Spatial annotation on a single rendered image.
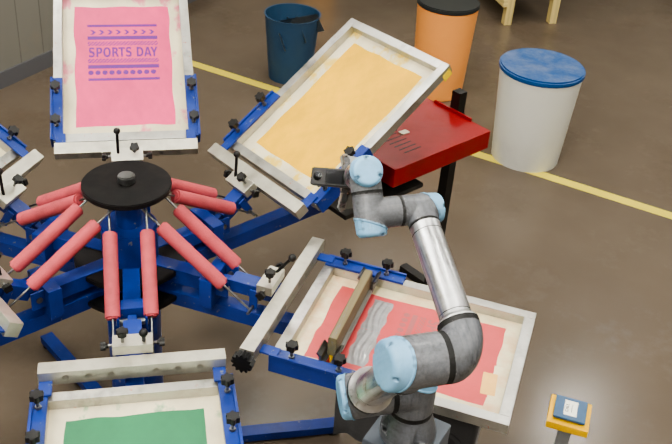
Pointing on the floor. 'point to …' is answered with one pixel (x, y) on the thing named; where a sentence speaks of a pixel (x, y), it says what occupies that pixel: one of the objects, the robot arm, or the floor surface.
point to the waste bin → (290, 38)
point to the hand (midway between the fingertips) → (339, 183)
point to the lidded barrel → (534, 107)
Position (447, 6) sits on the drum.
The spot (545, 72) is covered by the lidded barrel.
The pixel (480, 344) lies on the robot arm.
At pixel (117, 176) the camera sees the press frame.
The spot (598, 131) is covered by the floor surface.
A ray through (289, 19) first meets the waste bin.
